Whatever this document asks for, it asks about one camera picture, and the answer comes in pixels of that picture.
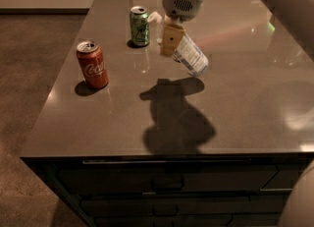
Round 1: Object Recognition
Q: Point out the green soda can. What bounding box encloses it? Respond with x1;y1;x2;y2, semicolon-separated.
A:
130;6;149;47

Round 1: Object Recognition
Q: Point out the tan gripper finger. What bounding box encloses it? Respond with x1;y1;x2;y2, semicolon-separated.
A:
161;17;185;56

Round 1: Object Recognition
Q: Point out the clear plastic water bottle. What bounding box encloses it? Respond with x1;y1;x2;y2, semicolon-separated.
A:
148;12;209;76

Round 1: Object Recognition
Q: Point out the metal drawer handle bar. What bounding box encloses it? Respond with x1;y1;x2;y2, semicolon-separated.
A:
82;158;252;165

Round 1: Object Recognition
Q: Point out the dark drawer cabinet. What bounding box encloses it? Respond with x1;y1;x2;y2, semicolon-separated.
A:
24;154;313;227

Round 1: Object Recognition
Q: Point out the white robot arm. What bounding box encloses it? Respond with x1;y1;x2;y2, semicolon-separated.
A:
163;0;314;227

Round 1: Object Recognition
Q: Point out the red cola can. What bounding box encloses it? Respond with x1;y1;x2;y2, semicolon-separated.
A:
77;40;109;88

